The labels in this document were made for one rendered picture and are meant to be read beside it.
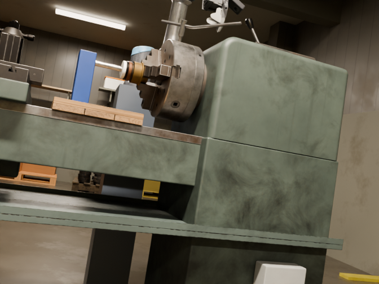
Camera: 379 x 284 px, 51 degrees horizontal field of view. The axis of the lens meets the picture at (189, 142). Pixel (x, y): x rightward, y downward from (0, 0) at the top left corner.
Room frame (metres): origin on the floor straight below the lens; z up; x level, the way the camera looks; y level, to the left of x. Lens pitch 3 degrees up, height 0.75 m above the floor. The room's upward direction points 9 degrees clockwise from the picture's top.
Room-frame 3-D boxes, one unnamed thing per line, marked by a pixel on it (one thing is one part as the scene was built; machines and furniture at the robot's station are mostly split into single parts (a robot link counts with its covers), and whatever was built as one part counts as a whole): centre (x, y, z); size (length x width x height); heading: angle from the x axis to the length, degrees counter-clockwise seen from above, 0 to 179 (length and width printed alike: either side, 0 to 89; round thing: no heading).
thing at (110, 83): (8.25, 1.75, 2.18); 0.44 x 0.36 x 0.25; 106
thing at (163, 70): (1.47, 0.15, 1.08); 0.12 x 0.11 x 0.05; 21
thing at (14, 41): (1.44, 0.70, 1.07); 0.07 x 0.07 x 0.10; 21
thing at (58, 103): (1.48, 0.37, 0.89); 0.36 x 0.30 x 0.04; 21
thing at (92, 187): (7.74, 1.64, 0.24); 1.36 x 0.96 x 0.49; 16
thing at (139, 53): (2.06, 0.31, 1.27); 0.13 x 0.12 x 0.14; 111
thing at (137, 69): (1.53, 0.25, 1.08); 0.09 x 0.09 x 0.09; 21
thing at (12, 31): (1.44, 0.71, 1.14); 0.08 x 0.08 x 0.03
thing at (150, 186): (8.34, 0.45, 0.20); 1.17 x 0.85 x 0.41; 106
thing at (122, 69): (1.49, 0.35, 1.08); 0.13 x 0.07 x 0.07; 111
